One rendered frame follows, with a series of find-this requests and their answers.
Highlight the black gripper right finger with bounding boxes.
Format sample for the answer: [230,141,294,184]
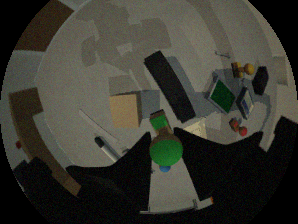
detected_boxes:
[173,127,263,201]

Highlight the beige cylinder with black cap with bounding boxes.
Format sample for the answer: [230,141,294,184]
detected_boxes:
[94,137,120,163]

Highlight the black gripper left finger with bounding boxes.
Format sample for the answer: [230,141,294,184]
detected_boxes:
[65,132,152,212]

